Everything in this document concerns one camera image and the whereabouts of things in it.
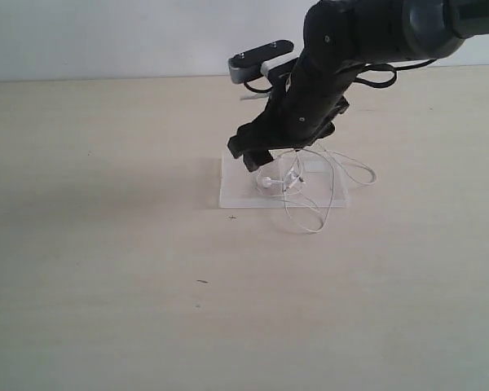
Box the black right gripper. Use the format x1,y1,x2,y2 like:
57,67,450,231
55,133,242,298
227,81,346,172

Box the white wired earphones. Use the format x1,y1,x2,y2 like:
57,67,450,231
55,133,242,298
255,143,378,234

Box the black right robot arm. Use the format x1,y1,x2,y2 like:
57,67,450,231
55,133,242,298
227,1,489,172

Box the clear plastic hinged case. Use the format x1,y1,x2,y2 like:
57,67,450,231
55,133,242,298
219,151,350,209

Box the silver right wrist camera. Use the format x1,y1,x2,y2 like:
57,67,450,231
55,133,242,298
227,40,297,85

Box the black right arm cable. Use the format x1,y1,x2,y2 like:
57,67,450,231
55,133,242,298
242,56,437,95

